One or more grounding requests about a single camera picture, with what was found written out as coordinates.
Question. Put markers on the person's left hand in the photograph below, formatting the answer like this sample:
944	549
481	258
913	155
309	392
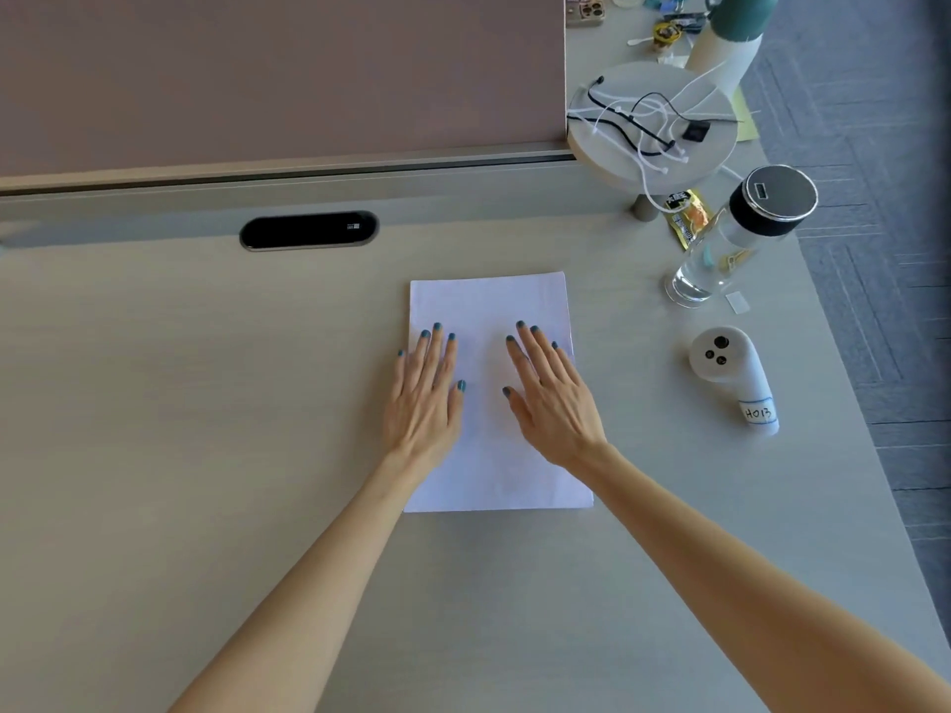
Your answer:
420	419

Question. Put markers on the person's right hand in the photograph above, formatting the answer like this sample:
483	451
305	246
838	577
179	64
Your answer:
561	419

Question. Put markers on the person's left middle finger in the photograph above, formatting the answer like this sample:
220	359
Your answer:
432	356

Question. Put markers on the person's right little finger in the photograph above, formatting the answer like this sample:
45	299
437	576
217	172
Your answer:
569	366

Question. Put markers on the person's left little finger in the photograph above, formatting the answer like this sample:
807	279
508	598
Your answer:
398	374

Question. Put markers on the person's left thumb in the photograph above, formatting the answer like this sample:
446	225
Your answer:
457	402

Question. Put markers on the person's right thumb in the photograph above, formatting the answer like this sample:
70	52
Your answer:
518	409

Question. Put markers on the person's right middle finger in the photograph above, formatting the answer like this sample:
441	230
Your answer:
539	354

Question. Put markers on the white paper sheet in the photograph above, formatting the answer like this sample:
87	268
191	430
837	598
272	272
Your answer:
487	311

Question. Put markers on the person's left forearm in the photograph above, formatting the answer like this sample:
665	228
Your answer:
312	586

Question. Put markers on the person's right forearm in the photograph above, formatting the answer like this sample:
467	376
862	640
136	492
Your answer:
743	586

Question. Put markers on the white controller with label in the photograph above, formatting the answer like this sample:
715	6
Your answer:
732	367

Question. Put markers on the small white paper scrap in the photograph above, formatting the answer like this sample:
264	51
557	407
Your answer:
738	302

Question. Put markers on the yellow snack packet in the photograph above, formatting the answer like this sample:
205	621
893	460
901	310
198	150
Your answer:
687	218

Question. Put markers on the clear bottle with black lid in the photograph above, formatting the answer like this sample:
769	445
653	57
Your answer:
750	222

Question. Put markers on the round white desk stand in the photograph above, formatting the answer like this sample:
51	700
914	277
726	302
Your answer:
698	159

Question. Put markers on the small black square adapter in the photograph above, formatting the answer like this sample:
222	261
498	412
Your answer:
695	132

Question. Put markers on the yellow sticky note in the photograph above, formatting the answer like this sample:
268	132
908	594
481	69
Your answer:
745	115

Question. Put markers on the phone in pink case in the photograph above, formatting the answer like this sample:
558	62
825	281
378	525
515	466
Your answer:
583	8

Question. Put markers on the bunch of keys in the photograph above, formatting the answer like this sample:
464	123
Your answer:
689	23

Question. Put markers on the white and green flask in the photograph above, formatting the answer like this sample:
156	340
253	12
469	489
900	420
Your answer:
732	29

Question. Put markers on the blue binder clips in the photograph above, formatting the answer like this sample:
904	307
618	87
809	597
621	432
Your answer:
666	1

